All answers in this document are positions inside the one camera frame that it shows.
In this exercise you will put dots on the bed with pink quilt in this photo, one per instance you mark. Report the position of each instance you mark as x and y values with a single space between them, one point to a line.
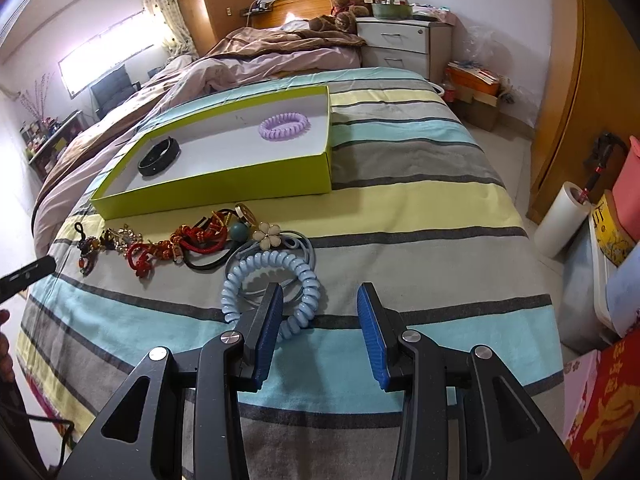
246 56

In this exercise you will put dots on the brown teddy bear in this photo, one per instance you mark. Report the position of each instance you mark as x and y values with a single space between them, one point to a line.
343 16

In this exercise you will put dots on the green shallow box tray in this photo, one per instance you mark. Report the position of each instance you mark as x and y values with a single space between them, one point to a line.
223 158

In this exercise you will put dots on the black smart band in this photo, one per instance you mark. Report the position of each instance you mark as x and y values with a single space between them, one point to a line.
159 157

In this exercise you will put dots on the black office chair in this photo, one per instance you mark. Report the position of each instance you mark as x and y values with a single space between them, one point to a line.
112 90

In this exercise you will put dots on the wooden headboard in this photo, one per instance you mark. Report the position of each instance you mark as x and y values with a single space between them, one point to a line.
282 11

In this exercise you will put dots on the white nightstand drawers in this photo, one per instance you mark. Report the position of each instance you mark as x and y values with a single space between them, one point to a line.
420 46

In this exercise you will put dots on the white paper roll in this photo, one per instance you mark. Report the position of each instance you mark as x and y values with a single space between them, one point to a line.
565 216

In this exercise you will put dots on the left hand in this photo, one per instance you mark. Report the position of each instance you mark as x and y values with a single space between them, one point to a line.
6 363

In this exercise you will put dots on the orange book stack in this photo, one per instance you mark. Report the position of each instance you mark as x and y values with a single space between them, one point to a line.
473 84

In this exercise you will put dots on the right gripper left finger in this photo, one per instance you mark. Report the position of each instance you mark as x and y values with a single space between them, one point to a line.
260 329

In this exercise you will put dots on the pink plastic bin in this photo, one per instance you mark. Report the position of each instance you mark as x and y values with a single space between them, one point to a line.
626 191

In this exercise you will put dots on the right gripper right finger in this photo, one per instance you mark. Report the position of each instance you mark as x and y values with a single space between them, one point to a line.
381 329

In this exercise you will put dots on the floral curtain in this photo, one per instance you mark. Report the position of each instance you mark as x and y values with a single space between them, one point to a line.
171 27

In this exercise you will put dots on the striped table cloth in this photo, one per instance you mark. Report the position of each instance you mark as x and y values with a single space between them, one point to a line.
415 209

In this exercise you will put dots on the wooden wardrobe right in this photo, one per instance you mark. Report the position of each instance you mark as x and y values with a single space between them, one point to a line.
592 87

